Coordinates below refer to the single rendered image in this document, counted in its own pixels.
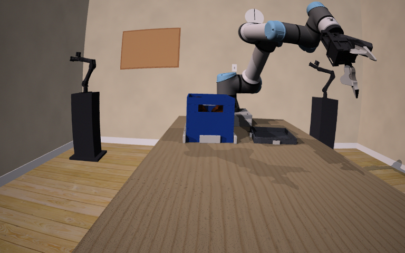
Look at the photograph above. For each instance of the blue plastic crate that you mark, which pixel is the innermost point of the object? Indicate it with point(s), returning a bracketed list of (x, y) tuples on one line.
[(210, 123)]

